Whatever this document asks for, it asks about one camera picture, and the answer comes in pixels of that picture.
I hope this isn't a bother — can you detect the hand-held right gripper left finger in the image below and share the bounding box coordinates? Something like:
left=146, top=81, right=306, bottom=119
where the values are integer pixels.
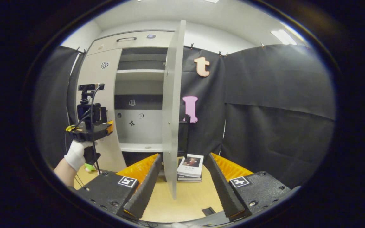
left=75, top=154, right=163, bottom=221

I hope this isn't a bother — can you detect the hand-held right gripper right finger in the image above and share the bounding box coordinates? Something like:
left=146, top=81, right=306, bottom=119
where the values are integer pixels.
left=204, top=153, right=300, bottom=221

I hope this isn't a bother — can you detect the grey double-door shoe cabinet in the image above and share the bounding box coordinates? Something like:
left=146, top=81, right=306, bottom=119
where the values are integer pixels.
left=75, top=29, right=183, bottom=178

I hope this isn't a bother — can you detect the grey shoe cabinet door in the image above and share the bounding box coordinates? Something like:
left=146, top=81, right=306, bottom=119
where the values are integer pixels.
left=76, top=48, right=127, bottom=173
left=162, top=20, right=191, bottom=200

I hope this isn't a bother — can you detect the white cabinet shelf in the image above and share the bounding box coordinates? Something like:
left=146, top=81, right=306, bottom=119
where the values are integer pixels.
left=118, top=142, right=164, bottom=153
left=116, top=69, right=166, bottom=74

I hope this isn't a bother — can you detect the grey cabinet drawer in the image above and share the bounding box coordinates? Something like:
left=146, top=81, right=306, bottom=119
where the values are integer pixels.
left=86, top=31, right=175, bottom=56

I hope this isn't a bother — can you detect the dark book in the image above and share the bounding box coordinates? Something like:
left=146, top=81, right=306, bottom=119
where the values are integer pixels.
left=177, top=174, right=202, bottom=182

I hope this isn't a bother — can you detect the white portrait cover book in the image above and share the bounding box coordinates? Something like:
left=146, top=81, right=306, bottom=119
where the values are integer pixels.
left=177, top=154, right=204, bottom=178

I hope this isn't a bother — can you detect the black backdrop cloth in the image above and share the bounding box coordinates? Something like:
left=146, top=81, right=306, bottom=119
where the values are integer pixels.
left=34, top=44, right=336, bottom=189

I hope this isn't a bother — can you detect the black cable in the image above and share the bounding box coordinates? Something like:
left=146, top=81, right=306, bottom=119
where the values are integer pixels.
left=89, top=84, right=105, bottom=174

